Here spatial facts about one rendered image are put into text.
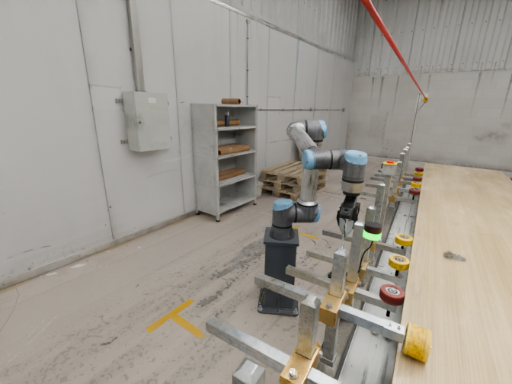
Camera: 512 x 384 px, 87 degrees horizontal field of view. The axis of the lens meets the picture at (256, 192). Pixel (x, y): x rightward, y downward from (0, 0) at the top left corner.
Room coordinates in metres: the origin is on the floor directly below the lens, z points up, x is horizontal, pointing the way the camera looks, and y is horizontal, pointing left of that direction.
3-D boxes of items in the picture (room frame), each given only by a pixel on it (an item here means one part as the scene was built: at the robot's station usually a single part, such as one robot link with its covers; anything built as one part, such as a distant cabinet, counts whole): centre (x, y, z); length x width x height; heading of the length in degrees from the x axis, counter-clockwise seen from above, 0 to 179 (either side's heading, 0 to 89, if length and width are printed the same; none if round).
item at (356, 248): (0.93, -0.39, 0.88); 0.03 x 0.03 x 0.48; 58
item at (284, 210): (1.86, -0.21, 0.79); 0.17 x 0.15 x 0.18; 93
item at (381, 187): (1.36, -0.65, 0.92); 0.03 x 0.03 x 0.48; 58
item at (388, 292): (0.82, -0.49, 0.85); 0.08 x 0.08 x 0.11
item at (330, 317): (0.70, -0.25, 0.95); 0.13 x 0.06 x 0.05; 148
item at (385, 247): (1.35, -0.59, 0.82); 0.43 x 0.03 x 0.04; 58
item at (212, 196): (3.93, 0.43, 0.78); 0.90 x 0.45 x 1.55; 144
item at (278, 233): (1.86, -0.20, 0.65); 0.19 x 0.19 x 0.10
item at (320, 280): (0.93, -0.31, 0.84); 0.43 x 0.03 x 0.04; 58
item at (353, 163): (1.13, -0.41, 1.29); 0.10 x 0.09 x 0.12; 3
